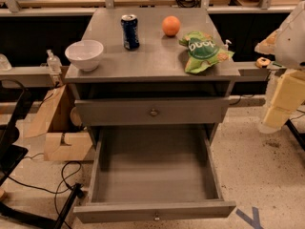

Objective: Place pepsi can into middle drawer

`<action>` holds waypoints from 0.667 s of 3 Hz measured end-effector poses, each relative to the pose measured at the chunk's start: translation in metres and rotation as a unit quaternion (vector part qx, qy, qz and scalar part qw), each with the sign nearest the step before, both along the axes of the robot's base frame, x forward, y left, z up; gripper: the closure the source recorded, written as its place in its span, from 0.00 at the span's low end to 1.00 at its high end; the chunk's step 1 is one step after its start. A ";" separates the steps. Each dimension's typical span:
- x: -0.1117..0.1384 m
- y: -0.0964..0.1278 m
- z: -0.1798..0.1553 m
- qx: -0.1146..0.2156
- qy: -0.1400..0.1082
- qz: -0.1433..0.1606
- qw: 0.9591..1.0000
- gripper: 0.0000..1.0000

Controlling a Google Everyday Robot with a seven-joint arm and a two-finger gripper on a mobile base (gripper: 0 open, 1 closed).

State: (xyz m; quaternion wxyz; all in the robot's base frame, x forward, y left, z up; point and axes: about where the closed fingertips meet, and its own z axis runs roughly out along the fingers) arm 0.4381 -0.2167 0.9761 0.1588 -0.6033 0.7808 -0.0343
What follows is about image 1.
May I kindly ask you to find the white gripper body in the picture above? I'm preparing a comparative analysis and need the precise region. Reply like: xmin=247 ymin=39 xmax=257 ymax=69
xmin=254 ymin=31 xmax=277 ymax=55

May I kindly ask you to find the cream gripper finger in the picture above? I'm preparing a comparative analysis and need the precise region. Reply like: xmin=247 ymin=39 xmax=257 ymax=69
xmin=257 ymin=105 xmax=292 ymax=134
xmin=272 ymin=71 xmax=305 ymax=111

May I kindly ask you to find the blue pepsi can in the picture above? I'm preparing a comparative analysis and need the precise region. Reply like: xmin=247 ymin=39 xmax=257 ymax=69
xmin=121 ymin=14 xmax=140 ymax=51

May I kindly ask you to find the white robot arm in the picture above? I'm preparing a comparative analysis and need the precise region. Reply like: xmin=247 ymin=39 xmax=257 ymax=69
xmin=254 ymin=1 xmax=305 ymax=134

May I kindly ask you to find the closed upper grey drawer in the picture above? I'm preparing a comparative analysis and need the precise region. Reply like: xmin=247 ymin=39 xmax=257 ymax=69
xmin=75 ymin=97 xmax=229 ymax=126

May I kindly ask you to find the grey drawer cabinet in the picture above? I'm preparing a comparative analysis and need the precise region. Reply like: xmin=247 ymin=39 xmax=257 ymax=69
xmin=65 ymin=8 xmax=238 ymax=141

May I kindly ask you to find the open grey drawer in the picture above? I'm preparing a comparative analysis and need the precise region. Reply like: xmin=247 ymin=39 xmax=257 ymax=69
xmin=74 ymin=125 xmax=235 ymax=223

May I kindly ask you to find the small pump bottle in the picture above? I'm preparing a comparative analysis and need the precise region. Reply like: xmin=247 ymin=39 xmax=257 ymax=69
xmin=224 ymin=39 xmax=232 ymax=51

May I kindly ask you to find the green chip bag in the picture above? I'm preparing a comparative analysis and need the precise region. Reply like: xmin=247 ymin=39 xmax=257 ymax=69
xmin=179 ymin=31 xmax=234 ymax=74

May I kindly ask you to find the orange fruit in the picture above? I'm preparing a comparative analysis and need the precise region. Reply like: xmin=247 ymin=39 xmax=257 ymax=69
xmin=162 ymin=16 xmax=180 ymax=36

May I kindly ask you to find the white bowl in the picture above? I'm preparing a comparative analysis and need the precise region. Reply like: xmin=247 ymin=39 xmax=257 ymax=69
xmin=65 ymin=39 xmax=104 ymax=72

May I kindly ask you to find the clear sanitizer bottle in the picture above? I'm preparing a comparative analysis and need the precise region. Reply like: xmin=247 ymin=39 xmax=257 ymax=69
xmin=47 ymin=50 xmax=62 ymax=73

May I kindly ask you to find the cardboard box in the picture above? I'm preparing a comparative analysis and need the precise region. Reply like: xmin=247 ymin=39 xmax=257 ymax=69
xmin=25 ymin=85 xmax=94 ymax=161

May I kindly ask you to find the black stand frame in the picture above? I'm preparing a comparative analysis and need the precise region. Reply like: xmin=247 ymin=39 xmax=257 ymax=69
xmin=0 ymin=79 xmax=84 ymax=229

